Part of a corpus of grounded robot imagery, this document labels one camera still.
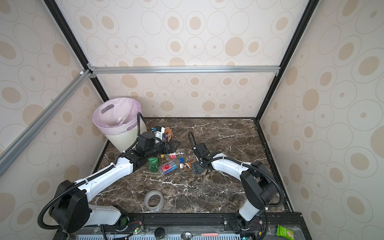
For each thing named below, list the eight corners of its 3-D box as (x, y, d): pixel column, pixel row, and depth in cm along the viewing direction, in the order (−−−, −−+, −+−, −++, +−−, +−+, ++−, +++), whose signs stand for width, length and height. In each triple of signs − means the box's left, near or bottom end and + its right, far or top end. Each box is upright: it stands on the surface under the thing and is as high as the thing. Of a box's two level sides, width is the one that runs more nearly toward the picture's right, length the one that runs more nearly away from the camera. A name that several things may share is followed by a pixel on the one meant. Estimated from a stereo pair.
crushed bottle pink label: (165, 175, 91) (163, 171, 87) (162, 170, 93) (160, 166, 89) (177, 167, 94) (176, 163, 91) (174, 163, 96) (173, 159, 93)
